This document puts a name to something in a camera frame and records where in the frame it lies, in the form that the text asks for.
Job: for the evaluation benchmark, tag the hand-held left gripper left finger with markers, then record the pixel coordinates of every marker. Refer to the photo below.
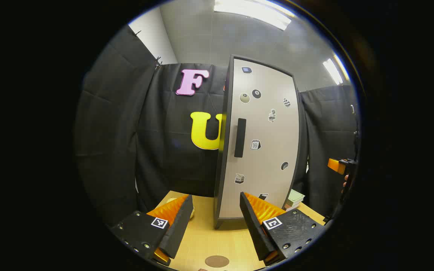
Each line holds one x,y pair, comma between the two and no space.
177,229

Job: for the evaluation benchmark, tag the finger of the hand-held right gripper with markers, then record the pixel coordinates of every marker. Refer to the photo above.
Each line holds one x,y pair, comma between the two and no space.
336,165

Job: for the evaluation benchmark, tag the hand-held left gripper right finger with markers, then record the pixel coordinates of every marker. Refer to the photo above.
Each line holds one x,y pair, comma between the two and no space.
256,229

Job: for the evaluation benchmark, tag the brown round coaster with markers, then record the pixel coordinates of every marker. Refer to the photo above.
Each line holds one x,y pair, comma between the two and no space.
217,261

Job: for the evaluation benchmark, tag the grey cabinet door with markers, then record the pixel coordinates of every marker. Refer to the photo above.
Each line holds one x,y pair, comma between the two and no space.
269,135

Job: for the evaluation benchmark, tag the black cabinet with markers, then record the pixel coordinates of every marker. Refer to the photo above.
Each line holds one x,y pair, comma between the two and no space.
223,150

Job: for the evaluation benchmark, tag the brown book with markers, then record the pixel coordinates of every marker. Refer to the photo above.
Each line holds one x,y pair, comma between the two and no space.
288,206

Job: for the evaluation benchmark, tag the green book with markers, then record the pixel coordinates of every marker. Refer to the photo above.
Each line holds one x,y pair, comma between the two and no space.
295,196

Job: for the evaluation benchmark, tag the ceiling light panel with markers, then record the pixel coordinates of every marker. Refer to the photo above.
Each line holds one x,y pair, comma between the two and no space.
333,70
254,11

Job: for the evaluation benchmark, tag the black backdrop cloth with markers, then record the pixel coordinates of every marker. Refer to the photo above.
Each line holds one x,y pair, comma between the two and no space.
126,131

